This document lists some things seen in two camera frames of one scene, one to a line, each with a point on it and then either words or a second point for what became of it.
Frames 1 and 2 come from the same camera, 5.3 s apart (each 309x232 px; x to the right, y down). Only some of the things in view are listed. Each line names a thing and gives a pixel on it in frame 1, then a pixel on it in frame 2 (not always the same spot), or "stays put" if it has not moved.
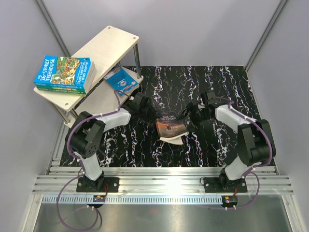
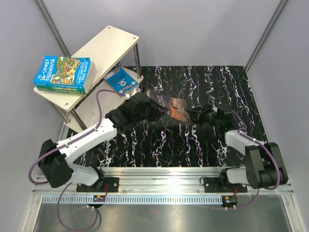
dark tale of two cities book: x=171 y=128 to x=176 y=107
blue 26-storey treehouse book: x=65 y=72 stays put
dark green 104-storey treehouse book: x=62 y=90 stays put
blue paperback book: x=120 y=79 stays put
